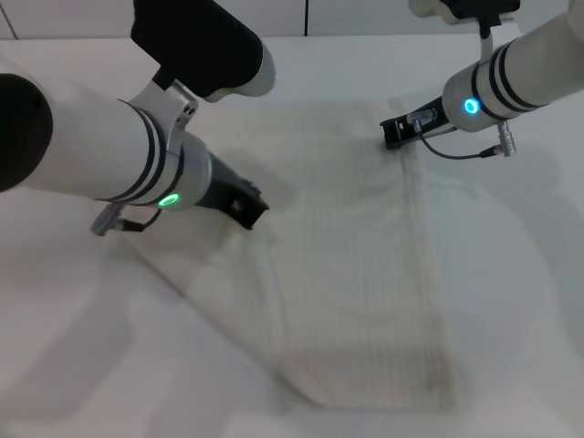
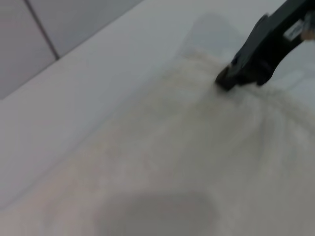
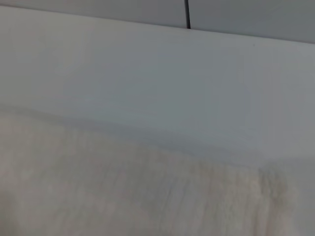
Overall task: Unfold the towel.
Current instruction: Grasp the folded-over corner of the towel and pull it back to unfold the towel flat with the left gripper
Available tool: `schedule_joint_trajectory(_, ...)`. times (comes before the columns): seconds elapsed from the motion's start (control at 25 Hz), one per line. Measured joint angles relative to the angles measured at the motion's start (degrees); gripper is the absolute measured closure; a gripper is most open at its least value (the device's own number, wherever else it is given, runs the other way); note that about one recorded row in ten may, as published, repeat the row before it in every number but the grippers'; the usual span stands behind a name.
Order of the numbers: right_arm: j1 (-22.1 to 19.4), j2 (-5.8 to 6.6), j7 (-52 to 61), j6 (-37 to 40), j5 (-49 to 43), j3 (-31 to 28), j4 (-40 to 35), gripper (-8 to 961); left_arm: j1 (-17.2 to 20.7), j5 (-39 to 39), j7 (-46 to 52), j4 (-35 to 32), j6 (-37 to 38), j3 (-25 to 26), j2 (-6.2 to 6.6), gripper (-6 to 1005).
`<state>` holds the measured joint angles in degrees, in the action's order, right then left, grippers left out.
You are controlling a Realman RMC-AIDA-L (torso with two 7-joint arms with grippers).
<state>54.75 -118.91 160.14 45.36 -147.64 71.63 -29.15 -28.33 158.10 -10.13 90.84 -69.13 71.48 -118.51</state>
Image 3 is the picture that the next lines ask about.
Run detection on white ribbed towel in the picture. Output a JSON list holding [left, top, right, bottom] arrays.
[[0, 107, 315, 236]]

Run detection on black wall cable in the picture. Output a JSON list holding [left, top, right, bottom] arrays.
[[184, 0, 191, 29]]

